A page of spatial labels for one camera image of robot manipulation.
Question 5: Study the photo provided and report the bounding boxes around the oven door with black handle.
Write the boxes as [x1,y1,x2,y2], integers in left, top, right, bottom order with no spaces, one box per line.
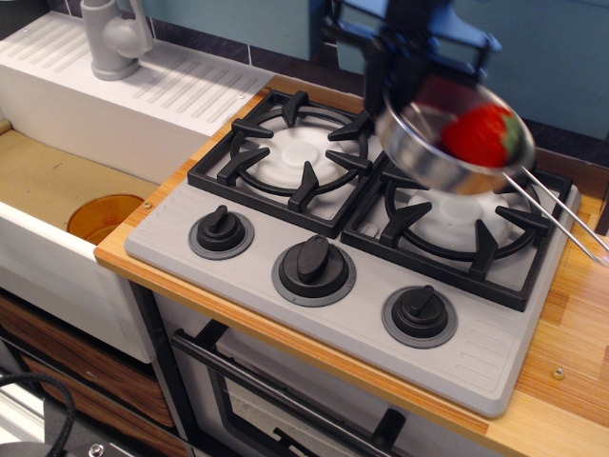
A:
[170,320,494,456]

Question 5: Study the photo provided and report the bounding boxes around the red plastic toy strawberry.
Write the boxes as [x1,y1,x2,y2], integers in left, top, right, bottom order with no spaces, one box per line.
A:
[441,104,522,169]

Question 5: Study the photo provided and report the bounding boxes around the black stove knob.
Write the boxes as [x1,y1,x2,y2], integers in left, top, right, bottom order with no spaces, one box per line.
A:
[271,234,357,308]
[382,285,458,349]
[187,205,255,261]

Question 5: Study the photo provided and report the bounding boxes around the grey toy faucet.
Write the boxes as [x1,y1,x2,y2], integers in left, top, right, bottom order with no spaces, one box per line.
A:
[80,0,153,81]

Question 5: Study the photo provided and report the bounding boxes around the wooden drawer fronts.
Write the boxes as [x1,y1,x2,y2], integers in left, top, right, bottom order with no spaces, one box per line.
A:
[1,290,189,456]

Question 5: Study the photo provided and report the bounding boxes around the black middle stove knob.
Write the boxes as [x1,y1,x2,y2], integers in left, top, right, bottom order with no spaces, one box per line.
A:
[271,234,357,308]

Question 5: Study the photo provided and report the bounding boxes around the black burner grate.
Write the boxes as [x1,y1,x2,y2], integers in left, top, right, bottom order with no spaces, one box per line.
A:
[341,137,579,311]
[187,90,383,238]

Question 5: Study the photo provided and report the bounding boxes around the black right burner grate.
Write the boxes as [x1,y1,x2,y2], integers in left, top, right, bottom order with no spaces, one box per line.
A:
[341,137,579,311]

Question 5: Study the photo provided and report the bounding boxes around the black left burner grate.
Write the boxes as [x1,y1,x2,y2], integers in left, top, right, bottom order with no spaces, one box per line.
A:
[187,90,383,238]

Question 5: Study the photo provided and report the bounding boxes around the black braided cable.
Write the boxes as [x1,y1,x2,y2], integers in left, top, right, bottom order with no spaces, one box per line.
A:
[0,372,76,457]

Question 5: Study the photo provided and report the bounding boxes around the white toy sink unit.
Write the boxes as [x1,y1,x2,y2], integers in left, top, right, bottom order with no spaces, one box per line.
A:
[1,12,271,363]

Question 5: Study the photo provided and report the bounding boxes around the stainless steel saucepan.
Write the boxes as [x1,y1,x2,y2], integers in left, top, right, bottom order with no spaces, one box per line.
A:
[376,76,608,267]

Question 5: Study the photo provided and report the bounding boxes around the black right stove knob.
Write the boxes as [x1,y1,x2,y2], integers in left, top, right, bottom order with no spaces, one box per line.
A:
[382,285,458,349]

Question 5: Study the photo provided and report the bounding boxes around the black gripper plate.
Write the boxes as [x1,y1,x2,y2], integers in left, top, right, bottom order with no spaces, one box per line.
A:
[323,1,501,117]

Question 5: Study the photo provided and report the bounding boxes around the grey toy stove top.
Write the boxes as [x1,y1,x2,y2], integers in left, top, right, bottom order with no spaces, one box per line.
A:
[125,90,580,417]

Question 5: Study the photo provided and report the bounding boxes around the black left stove knob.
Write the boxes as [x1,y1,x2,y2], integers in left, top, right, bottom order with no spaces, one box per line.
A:
[187,205,255,261]

